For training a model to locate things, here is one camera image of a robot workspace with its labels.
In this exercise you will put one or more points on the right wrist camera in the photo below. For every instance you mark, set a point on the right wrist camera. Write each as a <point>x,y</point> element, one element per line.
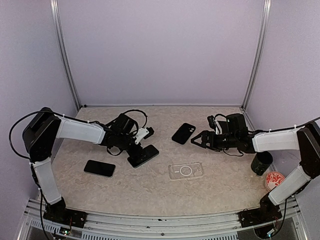
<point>214,124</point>

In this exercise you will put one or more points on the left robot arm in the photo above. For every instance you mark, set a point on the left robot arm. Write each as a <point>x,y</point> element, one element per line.
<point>47,127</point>

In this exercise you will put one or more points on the right aluminium corner post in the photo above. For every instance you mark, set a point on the right aluminium corner post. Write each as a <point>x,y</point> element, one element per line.
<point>258,53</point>

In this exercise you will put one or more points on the left aluminium corner post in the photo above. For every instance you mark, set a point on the left aluminium corner post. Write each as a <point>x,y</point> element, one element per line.
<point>54,5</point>

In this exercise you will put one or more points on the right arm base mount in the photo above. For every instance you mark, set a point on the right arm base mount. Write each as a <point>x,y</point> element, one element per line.
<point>260,216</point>

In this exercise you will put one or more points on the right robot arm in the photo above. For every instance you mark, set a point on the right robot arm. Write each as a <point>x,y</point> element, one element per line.
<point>303,138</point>

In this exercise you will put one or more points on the black cup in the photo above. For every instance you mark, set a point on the black cup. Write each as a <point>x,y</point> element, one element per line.
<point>261,162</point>

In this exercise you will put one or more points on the black phone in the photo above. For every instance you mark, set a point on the black phone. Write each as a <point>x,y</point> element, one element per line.
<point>99,168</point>
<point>148,153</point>

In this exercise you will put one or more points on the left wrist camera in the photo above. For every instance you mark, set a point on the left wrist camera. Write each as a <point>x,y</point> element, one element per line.
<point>143,133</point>

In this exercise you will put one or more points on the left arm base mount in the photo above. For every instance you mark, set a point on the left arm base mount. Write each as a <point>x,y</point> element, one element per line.
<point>58,213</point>

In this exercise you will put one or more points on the aluminium corner post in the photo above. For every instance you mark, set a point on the aluminium corner post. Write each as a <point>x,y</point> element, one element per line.
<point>258,53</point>
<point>54,5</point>

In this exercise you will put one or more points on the red white patterned coaster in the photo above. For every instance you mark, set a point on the red white patterned coaster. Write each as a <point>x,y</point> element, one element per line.
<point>273,179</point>

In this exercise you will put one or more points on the dark phone case underneath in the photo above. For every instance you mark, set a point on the dark phone case underneath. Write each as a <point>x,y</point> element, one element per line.
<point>184,132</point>

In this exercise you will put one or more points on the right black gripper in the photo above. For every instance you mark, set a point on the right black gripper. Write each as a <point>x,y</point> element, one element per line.
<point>205,134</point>

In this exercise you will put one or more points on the aluminium front rail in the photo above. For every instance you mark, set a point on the aluminium front rail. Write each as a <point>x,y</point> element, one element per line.
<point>103,226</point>

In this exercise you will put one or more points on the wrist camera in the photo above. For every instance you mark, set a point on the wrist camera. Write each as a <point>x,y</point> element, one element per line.
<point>214,124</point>
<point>143,133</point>

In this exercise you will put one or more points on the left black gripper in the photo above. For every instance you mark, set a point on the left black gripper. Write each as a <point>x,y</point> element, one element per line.
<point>133,154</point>

